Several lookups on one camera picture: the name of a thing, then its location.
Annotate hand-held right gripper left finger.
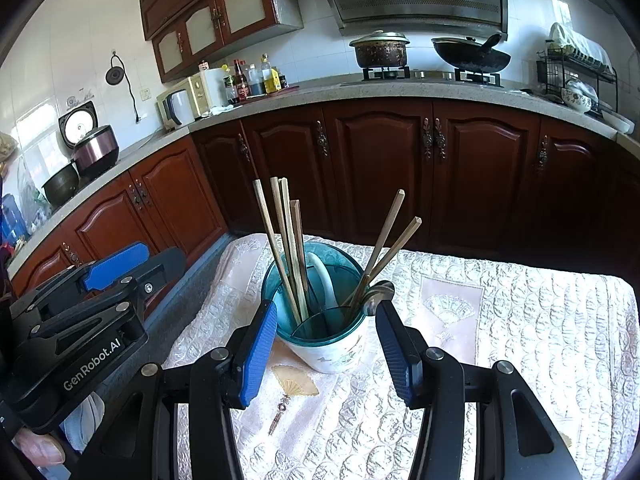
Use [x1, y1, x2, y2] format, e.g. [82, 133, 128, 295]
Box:
[75, 300, 278, 480]

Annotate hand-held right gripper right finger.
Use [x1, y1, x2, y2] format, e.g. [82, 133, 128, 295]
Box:
[375, 300, 583, 480]

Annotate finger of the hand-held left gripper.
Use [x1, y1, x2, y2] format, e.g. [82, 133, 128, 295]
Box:
[10, 241, 151, 315]
[10, 247, 187, 356]

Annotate silver metal spoon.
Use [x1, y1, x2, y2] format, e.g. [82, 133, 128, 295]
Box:
[361, 280, 396, 317]

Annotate white teal-rimmed utensil holder cup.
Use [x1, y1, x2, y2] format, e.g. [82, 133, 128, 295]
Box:
[261, 241, 368, 375]

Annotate white ceramic spoon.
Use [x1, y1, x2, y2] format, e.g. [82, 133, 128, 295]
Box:
[305, 252, 342, 311]

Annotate wooden chopstick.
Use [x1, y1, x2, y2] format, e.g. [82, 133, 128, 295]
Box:
[290, 199, 310, 320]
[280, 176, 308, 320]
[270, 176, 306, 321]
[252, 179, 302, 325]
[344, 189, 406, 327]
[349, 216, 423, 308]

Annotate person's left hand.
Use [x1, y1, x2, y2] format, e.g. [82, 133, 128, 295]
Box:
[12, 430, 66, 466]

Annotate person's light clothing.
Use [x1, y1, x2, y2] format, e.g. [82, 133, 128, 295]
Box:
[62, 395, 106, 453]

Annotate black inner cooking pot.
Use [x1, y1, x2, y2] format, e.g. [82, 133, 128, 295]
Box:
[41, 162, 81, 208]

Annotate cream embroidered tablecloth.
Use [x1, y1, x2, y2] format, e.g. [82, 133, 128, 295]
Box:
[162, 232, 640, 480]

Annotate cream microwave oven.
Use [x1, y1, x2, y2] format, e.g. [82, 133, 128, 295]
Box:
[157, 75, 208, 131]

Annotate brown wooden base cabinets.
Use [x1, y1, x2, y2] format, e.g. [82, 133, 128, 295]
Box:
[10, 97, 640, 311]

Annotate dark sauce bottle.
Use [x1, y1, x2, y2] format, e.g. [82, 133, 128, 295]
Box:
[234, 59, 250, 102]

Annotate yellow oil bottle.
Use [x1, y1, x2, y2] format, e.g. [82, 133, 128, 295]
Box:
[262, 54, 282, 95]

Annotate grey stone kitchen countertop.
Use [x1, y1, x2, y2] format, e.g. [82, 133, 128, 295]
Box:
[7, 77, 640, 281]

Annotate gas stove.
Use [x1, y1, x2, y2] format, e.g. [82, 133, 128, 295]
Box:
[340, 65, 503, 88]

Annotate dark cooking pot with lid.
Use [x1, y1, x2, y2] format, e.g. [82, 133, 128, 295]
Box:
[349, 30, 411, 68]

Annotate black wok with lid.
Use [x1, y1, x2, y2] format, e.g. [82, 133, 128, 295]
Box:
[431, 34, 512, 73]

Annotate floral patterned bowl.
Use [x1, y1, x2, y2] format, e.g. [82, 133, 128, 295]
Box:
[560, 80, 598, 113]

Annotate white bowl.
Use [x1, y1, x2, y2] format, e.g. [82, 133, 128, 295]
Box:
[600, 109, 636, 135]

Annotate black power cord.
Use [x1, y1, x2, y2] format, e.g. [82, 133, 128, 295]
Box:
[105, 54, 142, 125]

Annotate brown wooden wall cabinets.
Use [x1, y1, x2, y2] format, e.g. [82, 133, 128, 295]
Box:
[137, 0, 303, 83]

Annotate black wire dish rack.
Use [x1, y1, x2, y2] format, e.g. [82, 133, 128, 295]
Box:
[536, 22, 621, 111]

